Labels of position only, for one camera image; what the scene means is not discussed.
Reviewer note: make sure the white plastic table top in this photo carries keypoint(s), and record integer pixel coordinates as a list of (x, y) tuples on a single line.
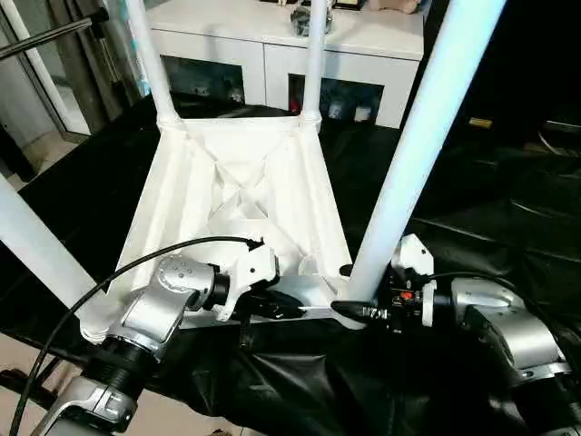
[(236, 182)]

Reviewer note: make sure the white plastic table leg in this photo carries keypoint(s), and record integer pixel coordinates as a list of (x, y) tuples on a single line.
[(36, 245), (152, 54), (427, 136), (314, 54)]

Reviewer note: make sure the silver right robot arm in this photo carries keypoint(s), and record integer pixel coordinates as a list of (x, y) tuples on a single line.
[(504, 322)]

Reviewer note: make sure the black plastic mat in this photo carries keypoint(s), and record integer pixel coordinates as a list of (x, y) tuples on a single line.
[(490, 218)]

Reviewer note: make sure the small yellow label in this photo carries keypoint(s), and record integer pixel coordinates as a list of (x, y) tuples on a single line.
[(480, 123)]

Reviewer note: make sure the black flat device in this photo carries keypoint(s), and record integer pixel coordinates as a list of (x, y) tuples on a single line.
[(563, 123)]

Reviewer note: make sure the black tripod stand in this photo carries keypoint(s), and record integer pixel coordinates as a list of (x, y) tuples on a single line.
[(18, 377)]

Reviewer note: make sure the white cabinet with glass doors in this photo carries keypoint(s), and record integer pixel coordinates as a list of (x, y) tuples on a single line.
[(227, 36)]

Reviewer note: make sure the black tall cabinet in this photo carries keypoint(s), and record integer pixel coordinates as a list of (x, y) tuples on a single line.
[(526, 54)]

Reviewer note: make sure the grey bundle on cabinet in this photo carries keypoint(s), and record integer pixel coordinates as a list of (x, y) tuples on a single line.
[(310, 20)]

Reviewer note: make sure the grey curtain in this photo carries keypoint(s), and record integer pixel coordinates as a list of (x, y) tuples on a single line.
[(109, 54)]

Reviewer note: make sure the grey metal pole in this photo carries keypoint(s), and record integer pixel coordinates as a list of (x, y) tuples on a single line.
[(50, 32)]

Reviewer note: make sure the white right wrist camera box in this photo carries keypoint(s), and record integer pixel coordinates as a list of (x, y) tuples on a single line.
[(413, 259)]

